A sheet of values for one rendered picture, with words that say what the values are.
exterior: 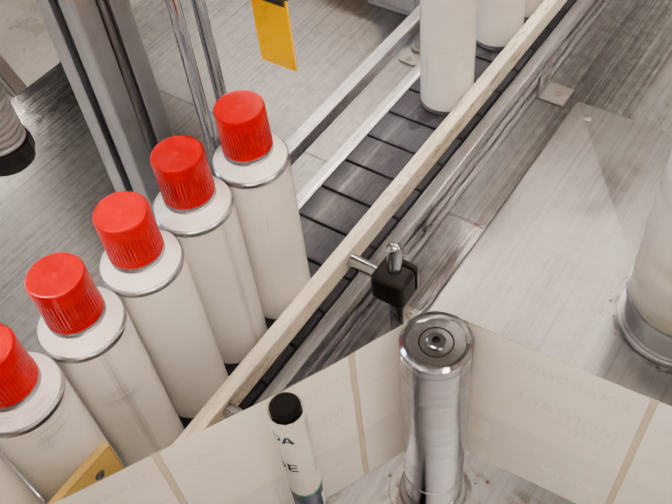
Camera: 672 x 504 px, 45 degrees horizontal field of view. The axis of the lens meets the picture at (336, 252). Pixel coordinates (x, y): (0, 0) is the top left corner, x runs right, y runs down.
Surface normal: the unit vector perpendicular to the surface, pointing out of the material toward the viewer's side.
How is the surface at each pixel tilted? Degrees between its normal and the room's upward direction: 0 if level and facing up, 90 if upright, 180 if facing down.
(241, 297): 90
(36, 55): 0
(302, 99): 0
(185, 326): 90
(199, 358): 90
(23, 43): 0
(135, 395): 90
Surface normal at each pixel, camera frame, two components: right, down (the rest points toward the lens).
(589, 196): -0.08, -0.63
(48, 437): 0.60, 0.58
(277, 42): -0.56, 0.67
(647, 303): -0.89, 0.42
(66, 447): 0.79, 0.43
